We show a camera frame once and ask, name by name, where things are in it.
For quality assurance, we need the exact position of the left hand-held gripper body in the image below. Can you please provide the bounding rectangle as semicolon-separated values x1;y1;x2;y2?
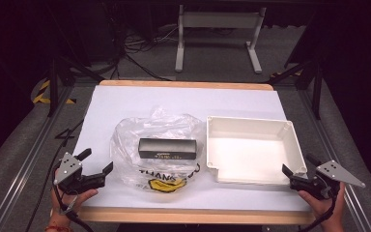
53;152;107;196

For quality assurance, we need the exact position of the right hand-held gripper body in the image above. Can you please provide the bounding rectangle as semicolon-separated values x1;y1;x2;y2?
289;159;367;201

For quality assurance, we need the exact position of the clear plastic bag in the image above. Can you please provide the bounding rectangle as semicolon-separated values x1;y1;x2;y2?
109;105;207;194

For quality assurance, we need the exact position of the white plastic container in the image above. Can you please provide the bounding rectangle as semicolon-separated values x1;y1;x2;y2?
205;115;309;187

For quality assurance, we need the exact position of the black rectangular box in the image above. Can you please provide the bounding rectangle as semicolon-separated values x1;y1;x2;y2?
137;137;198;160

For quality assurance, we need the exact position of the person's right hand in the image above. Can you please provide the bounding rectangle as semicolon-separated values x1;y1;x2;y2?
297;181;347;225

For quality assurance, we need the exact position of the person's left hand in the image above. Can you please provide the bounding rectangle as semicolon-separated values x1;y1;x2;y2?
49;185;100;225

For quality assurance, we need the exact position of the black metal stand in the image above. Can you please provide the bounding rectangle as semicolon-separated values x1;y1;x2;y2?
45;55;106;118
266;57;324;121

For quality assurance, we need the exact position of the yellow black hazard tape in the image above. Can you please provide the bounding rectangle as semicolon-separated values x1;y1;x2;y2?
31;78;77;106
270;68;304;79

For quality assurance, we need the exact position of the white table sheet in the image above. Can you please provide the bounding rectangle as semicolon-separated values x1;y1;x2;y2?
71;84;313;213

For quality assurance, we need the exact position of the aluminium rail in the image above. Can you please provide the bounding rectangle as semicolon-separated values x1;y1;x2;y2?
297;86;371;232
0;84;75;232

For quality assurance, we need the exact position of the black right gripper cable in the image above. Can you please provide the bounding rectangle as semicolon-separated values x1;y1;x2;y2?
298;189;340;232

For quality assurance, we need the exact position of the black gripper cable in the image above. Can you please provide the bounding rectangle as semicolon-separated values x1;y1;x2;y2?
52;185;96;232
298;189;340;232

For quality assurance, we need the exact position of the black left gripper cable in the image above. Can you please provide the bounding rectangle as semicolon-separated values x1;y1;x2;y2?
52;185;96;232

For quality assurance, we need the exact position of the red string bracelet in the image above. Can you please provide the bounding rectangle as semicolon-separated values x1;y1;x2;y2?
43;224;74;232

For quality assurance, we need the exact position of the bundle of floor cables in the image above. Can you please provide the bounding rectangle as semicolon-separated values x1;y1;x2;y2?
108;13;182;82

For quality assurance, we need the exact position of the white metal table frame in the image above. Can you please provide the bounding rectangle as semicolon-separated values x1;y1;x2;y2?
174;4;268;75

